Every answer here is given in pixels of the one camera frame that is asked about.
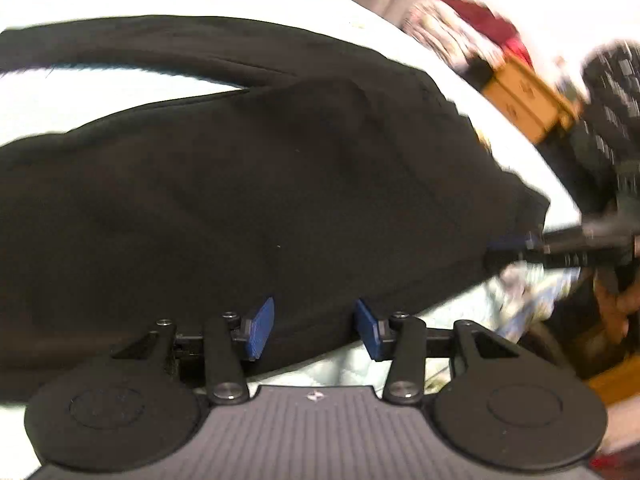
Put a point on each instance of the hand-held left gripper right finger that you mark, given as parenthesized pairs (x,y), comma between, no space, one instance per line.
(367,327)

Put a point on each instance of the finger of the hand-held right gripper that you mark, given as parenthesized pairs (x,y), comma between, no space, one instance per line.
(575,258)
(565,235)

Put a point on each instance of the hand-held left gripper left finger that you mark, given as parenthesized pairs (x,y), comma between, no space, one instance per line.
(260,327)

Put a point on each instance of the black pants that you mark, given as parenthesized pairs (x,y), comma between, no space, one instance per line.
(250,185)

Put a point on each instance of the pile of quilts and clothes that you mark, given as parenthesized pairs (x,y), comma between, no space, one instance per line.
(480,25)

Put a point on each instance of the person's right hand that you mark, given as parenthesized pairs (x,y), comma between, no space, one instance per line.
(612,310)

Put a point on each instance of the orange wooden cabinet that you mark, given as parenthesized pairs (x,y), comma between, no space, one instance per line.
(525,95)

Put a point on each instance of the bee-print light green bedspread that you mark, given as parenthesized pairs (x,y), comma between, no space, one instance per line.
(150,0)

